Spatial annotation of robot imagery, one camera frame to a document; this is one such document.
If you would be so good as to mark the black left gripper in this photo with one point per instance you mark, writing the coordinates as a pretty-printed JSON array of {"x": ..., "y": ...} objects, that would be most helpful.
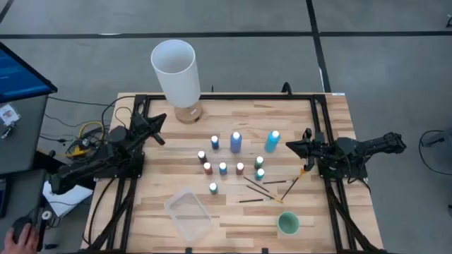
[{"x": 141, "y": 125}]

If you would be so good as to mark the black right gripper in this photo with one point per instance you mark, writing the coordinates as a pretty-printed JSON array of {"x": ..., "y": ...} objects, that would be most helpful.
[{"x": 319, "y": 151}]

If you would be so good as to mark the large cyan paint bottle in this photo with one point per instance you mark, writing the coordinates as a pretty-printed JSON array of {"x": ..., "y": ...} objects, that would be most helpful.
[{"x": 272, "y": 143}]

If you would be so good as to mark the black paintbrush orange tip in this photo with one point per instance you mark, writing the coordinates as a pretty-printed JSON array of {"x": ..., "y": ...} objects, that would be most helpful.
[
  {"x": 265, "y": 194},
  {"x": 293, "y": 185}
]

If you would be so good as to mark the black paintbrush silver ferrule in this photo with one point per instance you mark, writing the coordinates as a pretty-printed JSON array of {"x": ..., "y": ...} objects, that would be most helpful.
[
  {"x": 254, "y": 200},
  {"x": 279, "y": 182},
  {"x": 256, "y": 184}
]

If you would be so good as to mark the small green paint bottle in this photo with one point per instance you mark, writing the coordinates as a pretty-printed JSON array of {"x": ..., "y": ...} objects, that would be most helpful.
[{"x": 258, "y": 163}]

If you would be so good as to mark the small turquoise paint bottle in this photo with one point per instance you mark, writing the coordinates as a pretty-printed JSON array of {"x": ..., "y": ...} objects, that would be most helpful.
[{"x": 260, "y": 174}]

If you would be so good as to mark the small black paint bottle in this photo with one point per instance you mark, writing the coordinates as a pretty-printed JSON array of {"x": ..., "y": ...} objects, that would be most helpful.
[{"x": 202, "y": 157}]

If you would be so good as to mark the small dark blue paint bottle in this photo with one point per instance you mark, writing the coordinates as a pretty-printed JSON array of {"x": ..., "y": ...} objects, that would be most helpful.
[{"x": 214, "y": 143}]

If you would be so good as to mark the small red paint bottle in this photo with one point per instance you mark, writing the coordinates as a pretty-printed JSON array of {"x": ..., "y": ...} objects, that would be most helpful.
[
  {"x": 208, "y": 169},
  {"x": 239, "y": 169}
]

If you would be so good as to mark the large purple paint bottle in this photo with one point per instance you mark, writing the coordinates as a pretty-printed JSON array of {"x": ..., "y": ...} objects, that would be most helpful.
[{"x": 236, "y": 144}]

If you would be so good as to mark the small teal paint bottle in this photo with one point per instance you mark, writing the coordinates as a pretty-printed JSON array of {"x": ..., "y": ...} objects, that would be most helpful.
[{"x": 213, "y": 189}]

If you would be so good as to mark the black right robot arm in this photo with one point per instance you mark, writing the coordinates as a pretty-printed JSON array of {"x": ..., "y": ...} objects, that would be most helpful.
[{"x": 374, "y": 143}]

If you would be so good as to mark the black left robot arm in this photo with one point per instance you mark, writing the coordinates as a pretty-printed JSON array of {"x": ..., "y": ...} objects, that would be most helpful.
[{"x": 118, "y": 135}]

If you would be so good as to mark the white shade wooden base lamp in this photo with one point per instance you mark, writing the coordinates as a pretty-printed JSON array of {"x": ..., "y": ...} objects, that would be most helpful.
[{"x": 176, "y": 74}]

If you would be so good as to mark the black table edge clamp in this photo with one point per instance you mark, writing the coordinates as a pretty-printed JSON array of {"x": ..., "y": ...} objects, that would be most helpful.
[{"x": 286, "y": 88}]

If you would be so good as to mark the white sticker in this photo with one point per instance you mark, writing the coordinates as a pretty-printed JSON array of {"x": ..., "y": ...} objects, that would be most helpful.
[{"x": 338, "y": 94}]

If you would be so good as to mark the green cup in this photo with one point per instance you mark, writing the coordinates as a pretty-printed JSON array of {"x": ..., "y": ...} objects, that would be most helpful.
[{"x": 287, "y": 224}]

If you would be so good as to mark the clear plastic bin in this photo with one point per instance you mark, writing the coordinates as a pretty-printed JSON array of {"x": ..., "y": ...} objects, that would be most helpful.
[{"x": 190, "y": 215}]

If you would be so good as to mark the white paper booklet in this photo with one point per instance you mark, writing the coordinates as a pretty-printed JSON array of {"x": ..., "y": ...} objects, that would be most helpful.
[{"x": 70, "y": 204}]

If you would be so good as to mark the grey side desk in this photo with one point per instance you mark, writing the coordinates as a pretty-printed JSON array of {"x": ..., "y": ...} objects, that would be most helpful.
[{"x": 24, "y": 148}]

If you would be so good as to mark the white tape roll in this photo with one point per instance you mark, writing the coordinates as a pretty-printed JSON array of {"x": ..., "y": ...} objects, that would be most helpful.
[{"x": 42, "y": 215}]

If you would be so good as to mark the blue-screen computer monitor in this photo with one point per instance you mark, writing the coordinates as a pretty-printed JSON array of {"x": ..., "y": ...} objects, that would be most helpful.
[{"x": 17, "y": 74}]

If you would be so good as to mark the white badge card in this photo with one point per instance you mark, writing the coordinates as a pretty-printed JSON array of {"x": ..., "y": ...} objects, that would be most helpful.
[{"x": 8, "y": 114}]

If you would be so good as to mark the metal key clip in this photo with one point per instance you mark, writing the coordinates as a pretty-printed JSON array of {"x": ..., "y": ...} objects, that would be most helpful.
[{"x": 7, "y": 132}]

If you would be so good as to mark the black computer mouse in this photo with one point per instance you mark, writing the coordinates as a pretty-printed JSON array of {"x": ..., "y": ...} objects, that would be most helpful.
[{"x": 21, "y": 224}]

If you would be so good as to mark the person's hand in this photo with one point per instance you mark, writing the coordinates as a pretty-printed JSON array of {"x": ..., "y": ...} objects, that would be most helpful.
[{"x": 21, "y": 243}]

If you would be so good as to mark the black metal table frame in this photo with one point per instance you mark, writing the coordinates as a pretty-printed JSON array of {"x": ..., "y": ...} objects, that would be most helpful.
[{"x": 229, "y": 97}]

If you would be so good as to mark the black bracket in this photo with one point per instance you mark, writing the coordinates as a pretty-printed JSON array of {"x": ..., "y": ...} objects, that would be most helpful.
[
  {"x": 189, "y": 250},
  {"x": 265, "y": 250}
]

